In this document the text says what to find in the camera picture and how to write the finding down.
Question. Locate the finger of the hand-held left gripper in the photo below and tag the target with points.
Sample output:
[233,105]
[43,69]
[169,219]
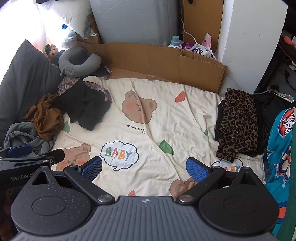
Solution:
[56,155]
[19,150]

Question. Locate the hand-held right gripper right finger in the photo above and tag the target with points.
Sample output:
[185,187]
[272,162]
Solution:
[196,170]

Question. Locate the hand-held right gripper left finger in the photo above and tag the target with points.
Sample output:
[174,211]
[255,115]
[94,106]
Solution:
[91,169]

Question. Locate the black smocked-waist garment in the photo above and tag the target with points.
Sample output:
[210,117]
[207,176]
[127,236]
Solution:
[85,109]

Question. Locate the grey-green garment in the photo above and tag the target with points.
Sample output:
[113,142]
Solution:
[20,134]

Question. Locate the brown garment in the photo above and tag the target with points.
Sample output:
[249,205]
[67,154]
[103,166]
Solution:
[48,120]

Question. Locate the cream bear-print bed sheet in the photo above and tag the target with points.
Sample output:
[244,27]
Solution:
[180,125]

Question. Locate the leopard print garment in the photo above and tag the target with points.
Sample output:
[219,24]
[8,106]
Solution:
[238,120]

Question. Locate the dark grey pillow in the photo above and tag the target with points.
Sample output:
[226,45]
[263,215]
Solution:
[27,76]

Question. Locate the teal cartoon print cloth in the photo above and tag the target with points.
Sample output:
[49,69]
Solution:
[277,148]

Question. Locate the black cloth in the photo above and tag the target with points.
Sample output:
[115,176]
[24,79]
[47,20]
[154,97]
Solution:
[99,71]

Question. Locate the grey neck pillow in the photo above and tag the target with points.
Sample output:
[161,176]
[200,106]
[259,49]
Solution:
[90,63]

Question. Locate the green cloth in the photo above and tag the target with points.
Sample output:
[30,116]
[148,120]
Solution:
[289,220]

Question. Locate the brown teddy bear toy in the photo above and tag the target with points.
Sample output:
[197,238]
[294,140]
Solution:
[53,49]

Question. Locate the folded cardboard sheet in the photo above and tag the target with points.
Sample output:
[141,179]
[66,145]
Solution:
[161,60]

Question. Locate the pink packet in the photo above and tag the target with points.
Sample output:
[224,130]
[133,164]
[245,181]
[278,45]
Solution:
[207,40]

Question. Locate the detergent bottle with blue cap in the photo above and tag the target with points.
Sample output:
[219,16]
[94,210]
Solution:
[175,41]

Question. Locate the white pillow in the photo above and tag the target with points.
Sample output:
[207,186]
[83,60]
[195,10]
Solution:
[69,16]

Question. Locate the tall cardboard box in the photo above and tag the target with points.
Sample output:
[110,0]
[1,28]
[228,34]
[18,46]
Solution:
[203,18]

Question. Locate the red plastic item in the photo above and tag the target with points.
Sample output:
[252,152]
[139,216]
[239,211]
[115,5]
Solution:
[289,41]

